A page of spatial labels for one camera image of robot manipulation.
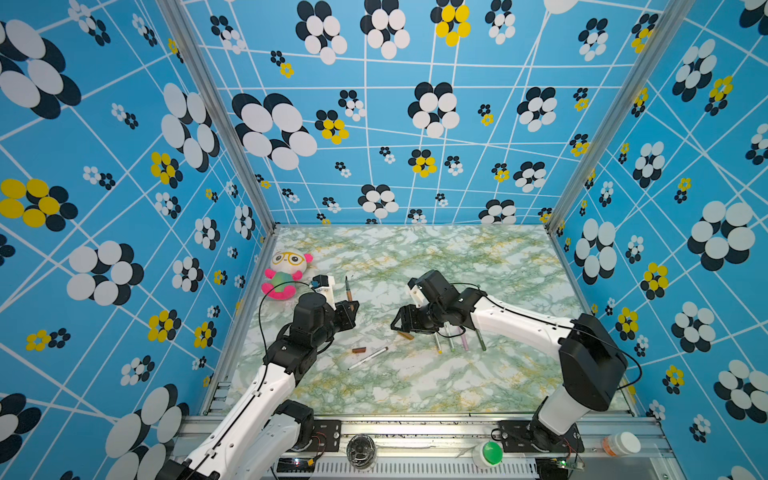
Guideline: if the brown gel pen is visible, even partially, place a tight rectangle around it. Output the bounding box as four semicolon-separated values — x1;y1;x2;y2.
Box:
344;276;353;302

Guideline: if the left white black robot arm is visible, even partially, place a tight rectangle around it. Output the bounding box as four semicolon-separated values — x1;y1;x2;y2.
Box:
156;292;360;479

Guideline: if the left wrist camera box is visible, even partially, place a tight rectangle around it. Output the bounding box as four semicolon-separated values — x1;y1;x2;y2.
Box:
310;274;335;309

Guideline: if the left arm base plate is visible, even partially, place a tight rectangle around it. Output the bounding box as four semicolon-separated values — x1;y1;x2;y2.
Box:
290;418;342;452

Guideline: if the white pen brown tip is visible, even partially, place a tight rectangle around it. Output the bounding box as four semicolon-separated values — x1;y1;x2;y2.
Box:
348;346;389;370

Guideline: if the white pen green tip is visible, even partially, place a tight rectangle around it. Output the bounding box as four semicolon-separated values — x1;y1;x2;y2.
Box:
446;327;455;352

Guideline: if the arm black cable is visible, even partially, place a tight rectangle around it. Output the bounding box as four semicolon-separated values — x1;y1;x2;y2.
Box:
257;280;313;385
449;281;643;391

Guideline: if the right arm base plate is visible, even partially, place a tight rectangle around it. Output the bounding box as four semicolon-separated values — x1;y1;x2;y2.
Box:
491;420;585;456

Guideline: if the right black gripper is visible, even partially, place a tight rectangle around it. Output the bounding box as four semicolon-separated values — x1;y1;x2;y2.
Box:
387;307;445;336

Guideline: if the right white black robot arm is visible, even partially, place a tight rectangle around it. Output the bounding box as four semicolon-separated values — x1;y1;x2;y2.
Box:
390;270;628;442

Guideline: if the green push button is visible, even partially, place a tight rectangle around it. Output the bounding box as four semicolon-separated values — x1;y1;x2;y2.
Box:
471;440;504;469

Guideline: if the white pink plush toy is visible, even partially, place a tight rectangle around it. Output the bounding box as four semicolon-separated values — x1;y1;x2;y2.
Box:
261;251;314;301

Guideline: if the aluminium front frame rail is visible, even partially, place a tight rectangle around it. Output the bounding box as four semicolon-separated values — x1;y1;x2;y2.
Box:
173;413;673;463

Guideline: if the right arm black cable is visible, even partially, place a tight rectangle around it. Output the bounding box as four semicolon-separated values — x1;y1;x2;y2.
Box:
449;281;643;391

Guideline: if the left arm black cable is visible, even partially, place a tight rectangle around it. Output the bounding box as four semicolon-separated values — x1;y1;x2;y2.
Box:
257;280;313;385

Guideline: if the green gel pen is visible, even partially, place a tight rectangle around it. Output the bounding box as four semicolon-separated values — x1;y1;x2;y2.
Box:
475;329;487;352

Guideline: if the white orange bottle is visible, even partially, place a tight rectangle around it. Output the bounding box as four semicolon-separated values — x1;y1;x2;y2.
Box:
601;431;642;457

